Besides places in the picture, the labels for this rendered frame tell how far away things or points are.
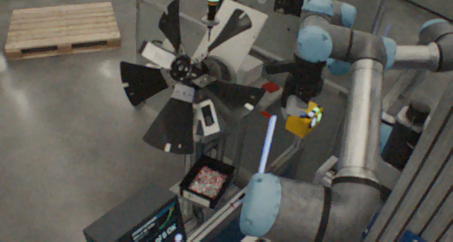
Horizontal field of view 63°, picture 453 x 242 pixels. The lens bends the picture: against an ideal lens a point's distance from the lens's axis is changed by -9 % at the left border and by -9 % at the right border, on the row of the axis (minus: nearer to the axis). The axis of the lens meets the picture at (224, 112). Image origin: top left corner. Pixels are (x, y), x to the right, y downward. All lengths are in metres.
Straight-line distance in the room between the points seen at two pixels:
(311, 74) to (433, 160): 0.37
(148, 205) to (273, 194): 0.49
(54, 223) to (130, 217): 1.65
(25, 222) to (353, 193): 2.31
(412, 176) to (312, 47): 0.45
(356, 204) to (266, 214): 0.16
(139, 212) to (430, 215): 0.77
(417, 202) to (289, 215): 0.51
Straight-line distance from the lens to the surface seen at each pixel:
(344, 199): 0.71
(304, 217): 0.69
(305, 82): 1.05
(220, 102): 1.58
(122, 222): 1.07
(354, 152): 0.76
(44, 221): 2.73
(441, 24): 1.47
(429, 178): 1.07
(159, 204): 1.09
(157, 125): 1.71
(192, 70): 1.66
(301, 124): 1.76
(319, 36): 0.85
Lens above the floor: 2.10
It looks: 37 degrees down
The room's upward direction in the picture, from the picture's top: 7 degrees clockwise
